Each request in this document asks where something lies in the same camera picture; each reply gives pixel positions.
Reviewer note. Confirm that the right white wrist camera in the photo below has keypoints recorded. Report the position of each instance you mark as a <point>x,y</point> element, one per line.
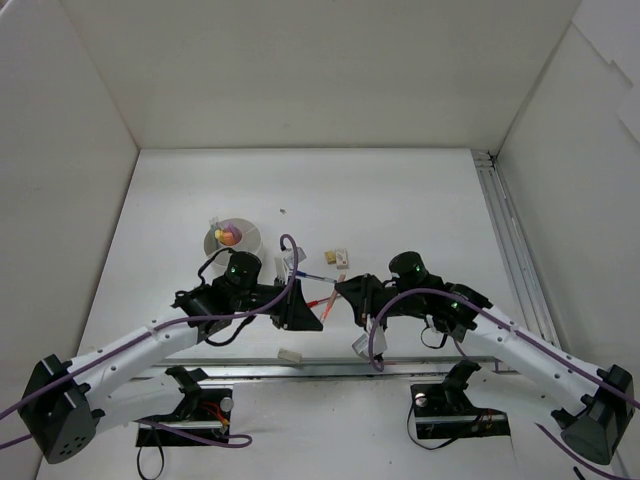
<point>362,346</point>

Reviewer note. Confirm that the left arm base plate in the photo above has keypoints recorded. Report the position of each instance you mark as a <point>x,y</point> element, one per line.
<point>210,419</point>

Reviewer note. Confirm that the white round divided container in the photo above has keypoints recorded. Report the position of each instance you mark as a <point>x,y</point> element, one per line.
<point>250,240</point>

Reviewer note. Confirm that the red gel pen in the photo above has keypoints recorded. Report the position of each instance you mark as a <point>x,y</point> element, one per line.
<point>318,302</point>

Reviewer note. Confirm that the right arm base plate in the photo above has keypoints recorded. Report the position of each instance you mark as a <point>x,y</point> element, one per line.
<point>436,420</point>

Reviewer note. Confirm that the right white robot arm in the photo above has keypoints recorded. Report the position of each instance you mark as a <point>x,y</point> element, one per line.
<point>591,407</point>

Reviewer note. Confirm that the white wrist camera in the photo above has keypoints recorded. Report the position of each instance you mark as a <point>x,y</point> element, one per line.
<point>362,346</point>
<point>284,263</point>

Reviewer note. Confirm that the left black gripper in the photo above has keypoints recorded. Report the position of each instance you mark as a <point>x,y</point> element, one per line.
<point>288,307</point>

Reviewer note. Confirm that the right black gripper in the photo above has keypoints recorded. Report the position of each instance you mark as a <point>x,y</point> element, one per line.
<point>366,301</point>

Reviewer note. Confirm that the yellow staple box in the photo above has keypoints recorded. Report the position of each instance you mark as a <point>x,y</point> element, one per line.
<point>330,257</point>

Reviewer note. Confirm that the white staple box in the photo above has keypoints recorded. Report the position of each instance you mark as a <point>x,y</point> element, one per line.
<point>341,258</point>

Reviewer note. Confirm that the aluminium table rail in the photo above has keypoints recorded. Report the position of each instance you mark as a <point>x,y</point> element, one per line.
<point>525,286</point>

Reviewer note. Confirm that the white eraser block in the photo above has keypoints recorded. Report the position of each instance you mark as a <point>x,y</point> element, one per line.
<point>289,356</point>

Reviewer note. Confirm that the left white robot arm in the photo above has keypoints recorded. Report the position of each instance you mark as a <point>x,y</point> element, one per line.
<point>67,403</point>

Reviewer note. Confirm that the front aluminium rail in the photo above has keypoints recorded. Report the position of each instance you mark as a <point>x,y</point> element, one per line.
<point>316,369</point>

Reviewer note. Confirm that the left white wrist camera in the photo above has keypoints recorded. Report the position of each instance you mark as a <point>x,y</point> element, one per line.
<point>284,263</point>

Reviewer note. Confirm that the blue gel pen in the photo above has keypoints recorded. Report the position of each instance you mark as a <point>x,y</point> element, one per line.
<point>304,275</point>

